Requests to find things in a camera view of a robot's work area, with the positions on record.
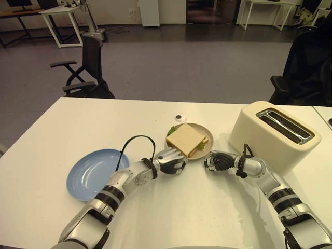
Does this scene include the black office chair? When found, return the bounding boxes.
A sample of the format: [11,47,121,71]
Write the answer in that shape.
[268,27,332,107]
[49,34,116,100]

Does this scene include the black cable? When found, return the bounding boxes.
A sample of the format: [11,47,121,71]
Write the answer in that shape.
[235,143,254,179]
[115,134,158,172]

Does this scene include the beige plate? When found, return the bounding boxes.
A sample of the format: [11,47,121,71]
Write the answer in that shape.
[165,122,215,160]

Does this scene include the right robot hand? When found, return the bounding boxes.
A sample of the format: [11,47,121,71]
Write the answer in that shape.
[203,150,238,172]

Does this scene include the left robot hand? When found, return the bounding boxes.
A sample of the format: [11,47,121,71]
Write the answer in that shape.
[154,148,188,175]

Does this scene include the bread slice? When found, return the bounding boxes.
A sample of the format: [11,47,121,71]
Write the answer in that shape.
[185,136,210,158]
[165,123,207,158]

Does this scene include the blue plate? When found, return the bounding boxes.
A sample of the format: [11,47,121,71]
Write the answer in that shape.
[66,148,130,203]

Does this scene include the cream toaster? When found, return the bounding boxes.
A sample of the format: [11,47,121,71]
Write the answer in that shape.
[228,100,322,175]

